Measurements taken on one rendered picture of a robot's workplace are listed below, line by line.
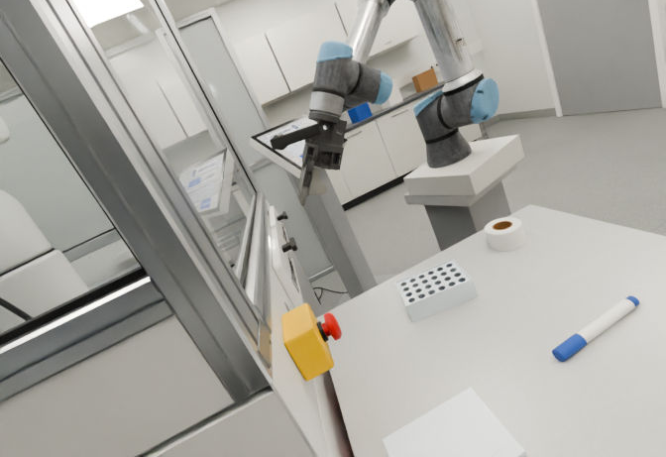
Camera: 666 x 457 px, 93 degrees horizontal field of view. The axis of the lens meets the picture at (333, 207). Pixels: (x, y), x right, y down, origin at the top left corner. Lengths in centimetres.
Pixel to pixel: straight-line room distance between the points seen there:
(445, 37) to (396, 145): 302
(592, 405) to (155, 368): 44
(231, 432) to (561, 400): 36
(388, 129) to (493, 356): 354
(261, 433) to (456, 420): 22
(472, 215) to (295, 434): 90
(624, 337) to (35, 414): 62
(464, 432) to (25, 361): 43
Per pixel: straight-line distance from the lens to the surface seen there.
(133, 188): 29
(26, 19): 32
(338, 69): 73
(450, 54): 103
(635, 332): 56
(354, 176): 383
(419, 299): 60
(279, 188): 243
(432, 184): 111
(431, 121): 111
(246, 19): 462
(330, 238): 183
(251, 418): 38
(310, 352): 46
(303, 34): 423
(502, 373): 52
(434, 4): 102
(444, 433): 46
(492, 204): 122
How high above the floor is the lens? 115
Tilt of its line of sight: 15 degrees down
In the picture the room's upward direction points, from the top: 25 degrees counter-clockwise
